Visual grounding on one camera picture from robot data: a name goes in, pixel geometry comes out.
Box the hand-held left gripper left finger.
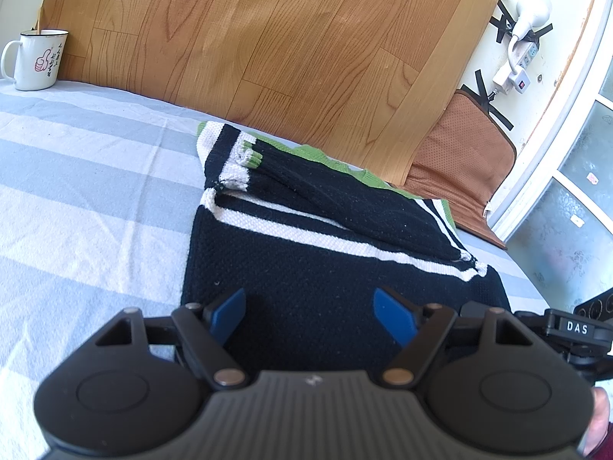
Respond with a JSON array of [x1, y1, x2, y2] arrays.
[[96, 289, 247, 390]]

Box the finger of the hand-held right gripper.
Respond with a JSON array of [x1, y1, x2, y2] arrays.
[[459, 300, 490, 321]]

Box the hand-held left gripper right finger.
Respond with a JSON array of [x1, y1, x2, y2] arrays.
[[374, 287, 534, 387]]

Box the black green knitted sweater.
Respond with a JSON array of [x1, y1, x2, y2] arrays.
[[181, 122, 511, 375]]

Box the person's right forearm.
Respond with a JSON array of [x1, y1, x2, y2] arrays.
[[588, 419, 613, 460]]

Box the person's right hand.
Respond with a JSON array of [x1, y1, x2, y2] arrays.
[[582, 387, 611, 457]]

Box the frosted glass pane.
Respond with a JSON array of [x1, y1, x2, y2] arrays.
[[558, 100, 613, 202], [506, 177, 613, 318]]

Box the brown perforated cushion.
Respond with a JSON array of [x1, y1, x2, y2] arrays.
[[405, 87, 518, 250]]

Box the striped blue white bed sheet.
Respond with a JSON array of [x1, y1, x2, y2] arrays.
[[0, 79, 575, 460]]

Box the black tape cross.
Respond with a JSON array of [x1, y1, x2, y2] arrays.
[[490, 0, 517, 43], [461, 69, 514, 131]]

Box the white plug adapter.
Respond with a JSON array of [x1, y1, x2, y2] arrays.
[[493, 67, 532, 95]]

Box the white power strip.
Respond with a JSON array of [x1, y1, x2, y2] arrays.
[[508, 33, 541, 72]]

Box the white enamel mug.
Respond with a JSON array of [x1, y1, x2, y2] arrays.
[[0, 29, 69, 92]]

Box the white window frame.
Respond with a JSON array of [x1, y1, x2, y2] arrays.
[[485, 0, 613, 317]]

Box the wood-grain wall panel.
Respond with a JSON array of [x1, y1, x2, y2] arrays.
[[31, 0, 501, 190]]

